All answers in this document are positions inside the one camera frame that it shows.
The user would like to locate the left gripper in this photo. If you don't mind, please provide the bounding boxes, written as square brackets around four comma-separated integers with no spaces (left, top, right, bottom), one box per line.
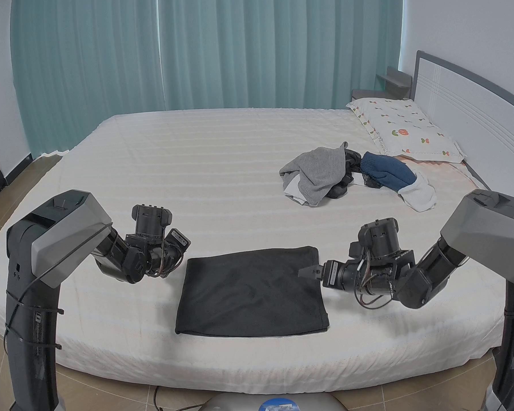
[152,228,192,278]

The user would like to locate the white printed pillow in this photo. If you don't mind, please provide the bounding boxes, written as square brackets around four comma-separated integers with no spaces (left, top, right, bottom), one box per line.
[346,97,465,164]

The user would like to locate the bed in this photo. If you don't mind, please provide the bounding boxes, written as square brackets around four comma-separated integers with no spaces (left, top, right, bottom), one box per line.
[0,50,514,390]

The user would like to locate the grey bedside table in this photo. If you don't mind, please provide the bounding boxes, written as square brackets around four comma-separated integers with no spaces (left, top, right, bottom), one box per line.
[351,67,413,101]

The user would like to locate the blue-green curtain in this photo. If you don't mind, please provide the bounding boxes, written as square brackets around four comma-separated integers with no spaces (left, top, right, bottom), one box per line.
[158,0,405,110]
[9,0,165,155]

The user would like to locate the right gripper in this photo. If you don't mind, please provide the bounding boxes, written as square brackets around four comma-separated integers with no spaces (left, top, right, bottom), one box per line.
[321,260,365,292]

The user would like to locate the black garment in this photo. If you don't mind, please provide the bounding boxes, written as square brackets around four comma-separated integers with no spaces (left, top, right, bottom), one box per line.
[174,246,330,338]

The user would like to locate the pile of clothes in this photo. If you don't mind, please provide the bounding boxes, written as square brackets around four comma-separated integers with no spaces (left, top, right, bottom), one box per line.
[279,142,437,212]

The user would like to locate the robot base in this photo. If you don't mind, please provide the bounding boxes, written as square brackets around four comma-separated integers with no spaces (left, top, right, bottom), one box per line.
[201,392,343,411]

